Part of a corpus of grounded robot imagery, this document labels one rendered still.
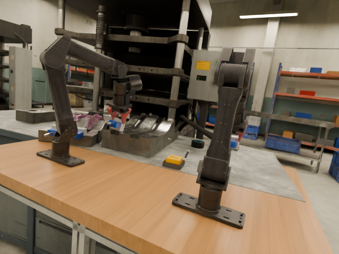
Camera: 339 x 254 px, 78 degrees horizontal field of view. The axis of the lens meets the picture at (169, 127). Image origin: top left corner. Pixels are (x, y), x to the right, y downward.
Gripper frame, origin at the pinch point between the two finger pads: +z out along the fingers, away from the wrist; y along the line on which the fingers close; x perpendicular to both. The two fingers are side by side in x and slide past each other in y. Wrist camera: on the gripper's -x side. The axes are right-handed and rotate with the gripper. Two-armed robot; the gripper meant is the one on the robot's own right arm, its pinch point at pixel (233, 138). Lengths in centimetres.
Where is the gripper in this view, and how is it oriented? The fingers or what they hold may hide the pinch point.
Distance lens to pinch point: 99.3
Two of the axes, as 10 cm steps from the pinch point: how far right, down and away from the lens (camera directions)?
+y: -8.6, -1.9, 4.7
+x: -4.9, 5.3, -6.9
